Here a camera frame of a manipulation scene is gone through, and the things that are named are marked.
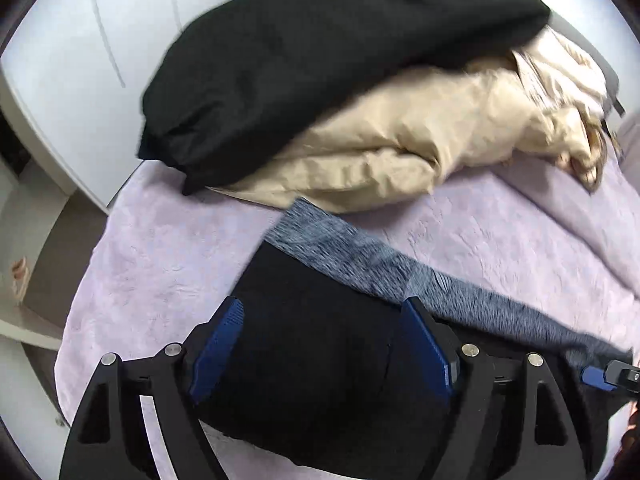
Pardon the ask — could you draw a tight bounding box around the black pants grey waistband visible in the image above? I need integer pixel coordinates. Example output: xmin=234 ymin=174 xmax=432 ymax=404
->
xmin=198 ymin=200 xmax=630 ymax=479

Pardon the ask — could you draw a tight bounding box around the brown patterned garment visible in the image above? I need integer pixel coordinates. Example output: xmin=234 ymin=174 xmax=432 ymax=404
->
xmin=566 ymin=122 xmax=608 ymax=194

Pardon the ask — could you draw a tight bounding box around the white shelf unit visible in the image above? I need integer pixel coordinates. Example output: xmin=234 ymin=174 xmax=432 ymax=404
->
xmin=0 ymin=159 xmax=72 ymax=430

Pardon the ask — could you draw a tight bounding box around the beige puffer coat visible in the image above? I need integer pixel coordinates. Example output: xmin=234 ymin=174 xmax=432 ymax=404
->
xmin=224 ymin=28 xmax=606 ymax=214

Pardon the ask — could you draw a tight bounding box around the white wardrobe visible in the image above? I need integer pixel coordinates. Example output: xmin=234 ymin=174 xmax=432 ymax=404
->
xmin=1 ymin=0 xmax=228 ymax=209

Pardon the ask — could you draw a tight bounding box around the black jacket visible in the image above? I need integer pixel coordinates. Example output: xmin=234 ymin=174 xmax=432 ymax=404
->
xmin=138 ymin=0 xmax=550 ymax=194

